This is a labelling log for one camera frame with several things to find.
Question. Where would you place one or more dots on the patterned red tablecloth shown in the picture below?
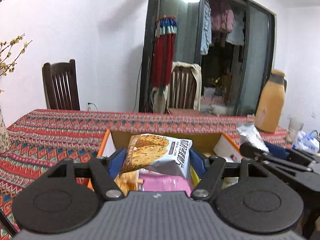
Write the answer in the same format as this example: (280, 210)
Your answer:
(41, 138)

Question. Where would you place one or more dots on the orange thermos jug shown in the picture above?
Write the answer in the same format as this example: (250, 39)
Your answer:
(271, 102)

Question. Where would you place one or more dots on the oat crisp pack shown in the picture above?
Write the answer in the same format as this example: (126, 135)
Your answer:
(129, 181)
(158, 153)
(248, 133)

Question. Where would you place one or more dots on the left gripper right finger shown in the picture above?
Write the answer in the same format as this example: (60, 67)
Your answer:
(210, 171)

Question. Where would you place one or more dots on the red tassel hanging decoration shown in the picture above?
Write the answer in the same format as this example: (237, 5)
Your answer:
(163, 53)

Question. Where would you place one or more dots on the chair with beige cloth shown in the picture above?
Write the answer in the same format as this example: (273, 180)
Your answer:
(184, 89)

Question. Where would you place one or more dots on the pink snack pack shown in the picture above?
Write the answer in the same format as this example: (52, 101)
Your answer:
(153, 181)

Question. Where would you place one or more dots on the dark wooden chair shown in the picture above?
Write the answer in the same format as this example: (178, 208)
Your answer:
(60, 85)

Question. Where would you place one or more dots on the white blue tissue pack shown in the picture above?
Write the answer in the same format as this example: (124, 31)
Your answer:
(306, 142)

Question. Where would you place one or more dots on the orange pumpkin cardboard box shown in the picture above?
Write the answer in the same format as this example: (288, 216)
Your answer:
(211, 144)

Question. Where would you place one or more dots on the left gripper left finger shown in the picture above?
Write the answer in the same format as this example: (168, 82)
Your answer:
(103, 171)

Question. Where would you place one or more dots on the hanging pink jacket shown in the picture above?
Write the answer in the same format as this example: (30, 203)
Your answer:
(222, 16)

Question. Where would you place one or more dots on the hanging blue shirt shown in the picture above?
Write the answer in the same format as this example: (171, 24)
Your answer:
(206, 38)

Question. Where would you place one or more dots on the drinking glass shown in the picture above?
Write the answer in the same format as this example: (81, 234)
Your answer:
(294, 126)

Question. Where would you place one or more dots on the floral vase yellow twigs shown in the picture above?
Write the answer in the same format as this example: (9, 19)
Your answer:
(11, 51)

